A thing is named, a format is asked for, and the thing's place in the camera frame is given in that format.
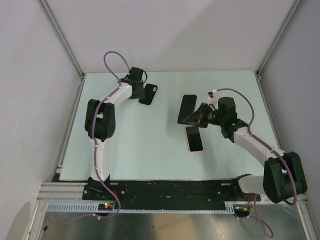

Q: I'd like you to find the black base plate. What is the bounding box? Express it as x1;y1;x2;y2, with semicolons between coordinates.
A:
82;178;261;211

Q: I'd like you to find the left aluminium frame post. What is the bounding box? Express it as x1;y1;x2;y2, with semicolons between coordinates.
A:
37;0;85;80

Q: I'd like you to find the black phone case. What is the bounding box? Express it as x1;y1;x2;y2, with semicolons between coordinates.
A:
139;83;158;106

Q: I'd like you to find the controller board with wires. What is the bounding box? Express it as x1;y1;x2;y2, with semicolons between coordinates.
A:
98;199;118;211
233;195;253;220

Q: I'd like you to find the left controller board with wires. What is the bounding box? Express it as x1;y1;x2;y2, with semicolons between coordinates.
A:
98;199;118;211

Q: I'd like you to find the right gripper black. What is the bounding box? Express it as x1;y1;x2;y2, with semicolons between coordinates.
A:
183;102;225;129

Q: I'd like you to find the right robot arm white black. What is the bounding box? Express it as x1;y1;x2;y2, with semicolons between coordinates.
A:
183;97;308;204

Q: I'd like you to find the right controller board with wires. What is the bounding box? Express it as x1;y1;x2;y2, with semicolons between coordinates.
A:
233;195;253;220

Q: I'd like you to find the right aluminium frame post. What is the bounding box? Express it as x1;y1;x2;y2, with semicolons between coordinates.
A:
255;0;305;81

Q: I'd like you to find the purple phone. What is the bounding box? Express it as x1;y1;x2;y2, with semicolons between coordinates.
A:
177;94;198;125

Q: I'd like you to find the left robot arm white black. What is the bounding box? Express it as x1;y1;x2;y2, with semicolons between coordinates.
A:
84;67;148;200

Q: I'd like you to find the white slotted cable duct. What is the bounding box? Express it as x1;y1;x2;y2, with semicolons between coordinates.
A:
46;202;235;214

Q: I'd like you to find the aluminium frame post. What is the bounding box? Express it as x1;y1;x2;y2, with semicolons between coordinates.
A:
255;0;305;81
37;0;85;80

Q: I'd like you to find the pink phone case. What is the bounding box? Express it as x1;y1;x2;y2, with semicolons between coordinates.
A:
184;126;204;153

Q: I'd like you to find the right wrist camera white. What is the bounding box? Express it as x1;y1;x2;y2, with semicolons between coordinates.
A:
207;89;218;107

